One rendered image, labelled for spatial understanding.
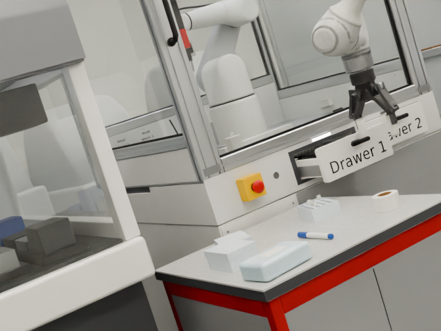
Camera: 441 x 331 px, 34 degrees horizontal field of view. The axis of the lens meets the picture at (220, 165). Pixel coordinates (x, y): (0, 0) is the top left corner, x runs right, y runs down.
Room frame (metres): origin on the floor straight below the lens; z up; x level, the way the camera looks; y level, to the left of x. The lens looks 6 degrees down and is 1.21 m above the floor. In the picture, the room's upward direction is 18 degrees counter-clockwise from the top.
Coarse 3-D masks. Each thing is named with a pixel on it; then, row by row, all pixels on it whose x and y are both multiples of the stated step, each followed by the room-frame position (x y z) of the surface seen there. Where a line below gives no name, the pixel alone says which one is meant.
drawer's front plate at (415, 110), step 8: (416, 104) 2.56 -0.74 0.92; (400, 112) 2.52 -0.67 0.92; (408, 112) 2.54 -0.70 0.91; (416, 112) 2.55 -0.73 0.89; (376, 120) 2.46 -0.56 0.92; (384, 120) 2.48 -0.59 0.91; (400, 120) 2.51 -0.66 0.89; (408, 120) 2.53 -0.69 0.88; (416, 120) 2.55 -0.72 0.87; (424, 120) 2.57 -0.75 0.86; (400, 128) 2.51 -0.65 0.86; (408, 128) 2.53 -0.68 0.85; (416, 128) 2.54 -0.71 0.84; (424, 128) 2.56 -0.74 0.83; (400, 136) 2.50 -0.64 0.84; (408, 136) 2.52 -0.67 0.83; (392, 144) 2.48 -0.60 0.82
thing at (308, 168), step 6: (300, 162) 2.29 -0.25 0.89; (306, 162) 2.26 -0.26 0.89; (312, 162) 2.23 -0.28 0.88; (300, 168) 2.29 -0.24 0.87; (306, 168) 2.26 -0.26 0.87; (312, 168) 2.23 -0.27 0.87; (318, 168) 2.21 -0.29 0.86; (300, 174) 2.30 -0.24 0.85; (306, 174) 2.27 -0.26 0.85; (312, 174) 2.24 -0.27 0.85; (318, 174) 2.22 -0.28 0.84
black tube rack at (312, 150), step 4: (320, 144) 2.47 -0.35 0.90; (324, 144) 2.43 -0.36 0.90; (308, 148) 2.47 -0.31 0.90; (312, 148) 2.43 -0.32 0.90; (300, 152) 2.43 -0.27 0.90; (304, 152) 2.39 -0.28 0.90; (308, 152) 2.37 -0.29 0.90; (312, 152) 2.33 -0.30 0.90; (296, 156) 2.36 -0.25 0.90; (300, 156) 2.35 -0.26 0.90; (304, 156) 2.32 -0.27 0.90; (308, 156) 2.31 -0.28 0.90; (312, 156) 2.45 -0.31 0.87
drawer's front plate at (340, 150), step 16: (368, 128) 2.27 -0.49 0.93; (384, 128) 2.29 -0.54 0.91; (336, 144) 2.20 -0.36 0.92; (368, 144) 2.25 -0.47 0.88; (384, 144) 2.29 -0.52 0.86; (320, 160) 2.16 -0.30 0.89; (336, 160) 2.19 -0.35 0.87; (352, 160) 2.22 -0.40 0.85; (368, 160) 2.25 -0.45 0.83; (336, 176) 2.18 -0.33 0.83
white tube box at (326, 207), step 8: (312, 200) 2.08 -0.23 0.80; (320, 200) 2.06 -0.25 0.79; (328, 200) 2.02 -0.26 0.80; (336, 200) 1.98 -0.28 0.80; (304, 208) 2.00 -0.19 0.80; (312, 208) 1.99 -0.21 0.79; (320, 208) 1.95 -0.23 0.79; (328, 208) 1.96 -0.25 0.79; (336, 208) 1.96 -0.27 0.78; (304, 216) 2.02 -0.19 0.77; (312, 216) 1.95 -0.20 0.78; (320, 216) 1.95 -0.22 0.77; (328, 216) 1.96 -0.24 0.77
